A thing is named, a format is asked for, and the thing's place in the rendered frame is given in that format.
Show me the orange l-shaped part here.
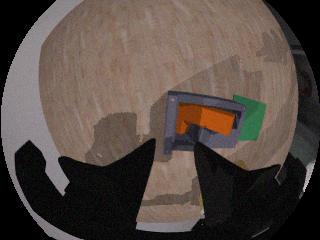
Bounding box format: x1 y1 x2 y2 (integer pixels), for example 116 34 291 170
175 103 235 135

